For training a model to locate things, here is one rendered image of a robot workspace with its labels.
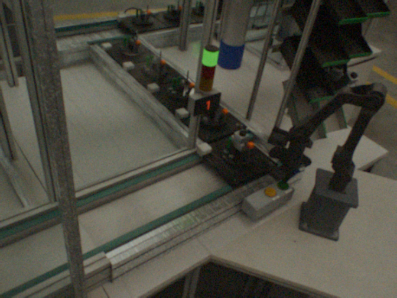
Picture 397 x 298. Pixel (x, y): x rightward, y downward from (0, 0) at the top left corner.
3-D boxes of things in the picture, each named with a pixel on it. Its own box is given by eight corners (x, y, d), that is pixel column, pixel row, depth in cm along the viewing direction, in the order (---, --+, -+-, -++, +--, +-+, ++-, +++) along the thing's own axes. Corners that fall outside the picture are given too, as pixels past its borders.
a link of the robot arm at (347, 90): (386, 89, 114) (359, 66, 114) (383, 101, 108) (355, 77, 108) (316, 143, 134) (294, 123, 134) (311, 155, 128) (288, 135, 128)
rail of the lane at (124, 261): (299, 182, 164) (307, 163, 157) (113, 284, 118) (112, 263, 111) (290, 174, 168) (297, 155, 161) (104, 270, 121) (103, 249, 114)
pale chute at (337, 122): (340, 129, 176) (347, 128, 172) (318, 135, 171) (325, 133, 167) (326, 71, 177) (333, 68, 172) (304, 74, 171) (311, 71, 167)
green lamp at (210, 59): (219, 64, 130) (221, 51, 127) (208, 67, 128) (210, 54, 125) (210, 58, 133) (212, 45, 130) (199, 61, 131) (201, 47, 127)
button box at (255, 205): (291, 199, 150) (295, 188, 146) (253, 220, 139) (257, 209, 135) (278, 188, 154) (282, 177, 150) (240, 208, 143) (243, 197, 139)
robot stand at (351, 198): (337, 242, 142) (358, 206, 129) (298, 230, 144) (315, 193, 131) (337, 214, 153) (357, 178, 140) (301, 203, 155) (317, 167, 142)
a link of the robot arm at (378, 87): (390, 84, 112) (368, 78, 114) (388, 95, 107) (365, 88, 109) (348, 165, 133) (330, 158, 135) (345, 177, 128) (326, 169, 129)
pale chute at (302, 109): (319, 139, 169) (326, 138, 165) (296, 145, 163) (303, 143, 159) (305, 77, 169) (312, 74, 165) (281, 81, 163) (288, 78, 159)
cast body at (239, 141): (249, 148, 151) (252, 135, 147) (240, 152, 149) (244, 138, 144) (234, 137, 156) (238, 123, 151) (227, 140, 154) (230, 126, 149)
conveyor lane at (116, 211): (281, 177, 165) (288, 160, 159) (103, 268, 122) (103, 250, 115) (238, 141, 181) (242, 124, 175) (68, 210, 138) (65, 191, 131)
